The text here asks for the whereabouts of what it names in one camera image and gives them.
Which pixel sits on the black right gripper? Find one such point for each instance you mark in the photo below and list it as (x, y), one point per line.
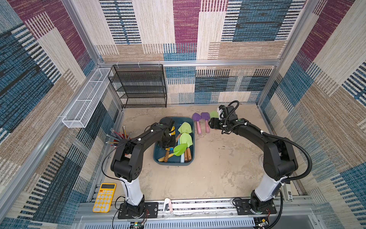
(213, 123)

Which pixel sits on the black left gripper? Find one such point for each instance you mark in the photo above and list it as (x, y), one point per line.
(172, 145)

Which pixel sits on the purple shovel pink handle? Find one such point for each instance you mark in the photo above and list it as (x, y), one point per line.
(206, 117)
(197, 117)

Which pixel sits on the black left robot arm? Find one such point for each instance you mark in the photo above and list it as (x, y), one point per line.
(127, 162)

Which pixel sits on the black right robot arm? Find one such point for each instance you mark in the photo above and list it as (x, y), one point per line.
(279, 161)

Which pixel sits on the green shovel middle right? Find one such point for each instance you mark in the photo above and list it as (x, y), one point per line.
(186, 138)

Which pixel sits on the teal plastic storage box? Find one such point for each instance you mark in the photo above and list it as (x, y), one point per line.
(159, 153)

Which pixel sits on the green shovel top right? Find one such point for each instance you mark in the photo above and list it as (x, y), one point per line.
(184, 128)

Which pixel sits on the red pencil holder cup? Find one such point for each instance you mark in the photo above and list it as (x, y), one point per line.
(116, 139)

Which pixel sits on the yellow calculator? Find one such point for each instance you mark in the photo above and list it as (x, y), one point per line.
(104, 198)

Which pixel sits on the white black stapler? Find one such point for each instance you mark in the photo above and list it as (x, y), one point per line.
(286, 188)

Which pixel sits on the yellow shovel wooden handle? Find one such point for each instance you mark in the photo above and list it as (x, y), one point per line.
(167, 154)

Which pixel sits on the green shovel yellow handle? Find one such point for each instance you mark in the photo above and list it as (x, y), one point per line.
(176, 151)

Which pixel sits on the black wire shelf rack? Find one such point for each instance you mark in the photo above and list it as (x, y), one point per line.
(139, 86)

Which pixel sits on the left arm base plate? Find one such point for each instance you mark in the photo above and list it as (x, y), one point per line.
(148, 210)

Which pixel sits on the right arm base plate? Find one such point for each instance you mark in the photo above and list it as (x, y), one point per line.
(243, 207)

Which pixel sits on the white mesh wall basket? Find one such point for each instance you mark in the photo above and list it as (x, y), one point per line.
(81, 111)

